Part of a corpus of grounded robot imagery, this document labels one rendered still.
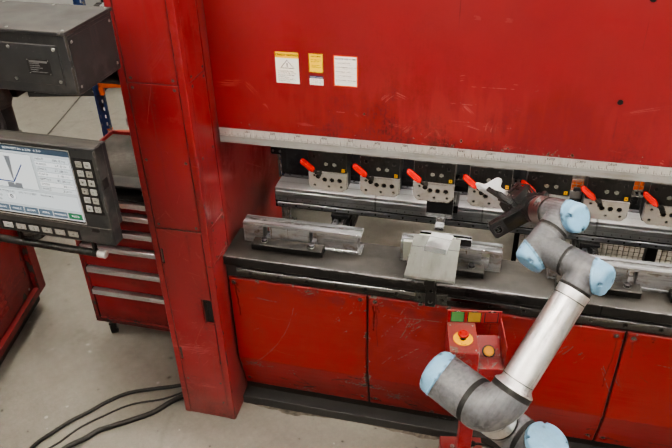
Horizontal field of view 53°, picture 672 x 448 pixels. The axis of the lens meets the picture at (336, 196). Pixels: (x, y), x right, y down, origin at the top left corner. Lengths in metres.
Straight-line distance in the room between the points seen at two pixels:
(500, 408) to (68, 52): 1.47
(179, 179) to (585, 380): 1.74
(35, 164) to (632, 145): 1.92
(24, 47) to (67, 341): 2.14
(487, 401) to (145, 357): 2.41
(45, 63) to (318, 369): 1.72
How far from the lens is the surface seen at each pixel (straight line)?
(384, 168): 2.51
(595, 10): 2.26
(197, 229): 2.65
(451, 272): 2.49
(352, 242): 2.74
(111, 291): 3.63
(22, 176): 2.37
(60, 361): 3.86
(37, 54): 2.14
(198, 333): 3.01
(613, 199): 2.54
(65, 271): 4.47
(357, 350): 2.94
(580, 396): 2.98
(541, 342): 1.61
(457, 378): 1.65
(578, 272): 1.62
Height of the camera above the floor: 2.53
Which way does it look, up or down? 32 degrees down
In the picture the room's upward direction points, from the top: 1 degrees counter-clockwise
